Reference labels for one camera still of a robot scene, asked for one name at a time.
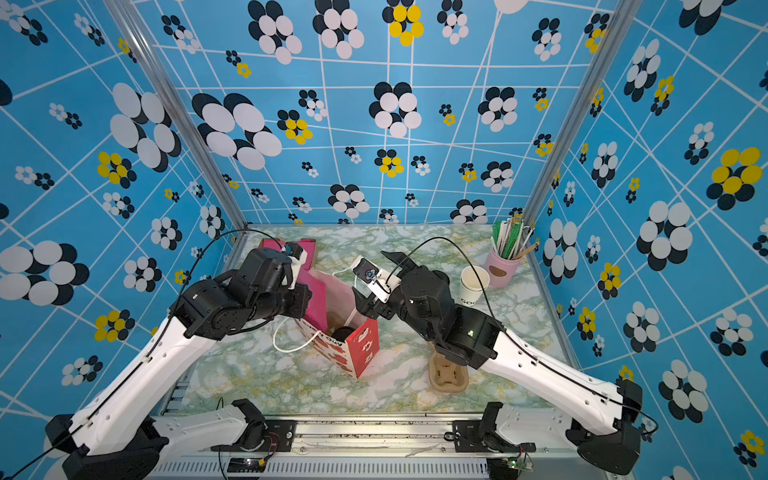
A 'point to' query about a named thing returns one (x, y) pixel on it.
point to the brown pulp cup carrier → (444, 375)
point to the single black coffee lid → (342, 333)
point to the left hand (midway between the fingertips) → (313, 293)
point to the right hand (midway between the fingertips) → (376, 268)
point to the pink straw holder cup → (501, 271)
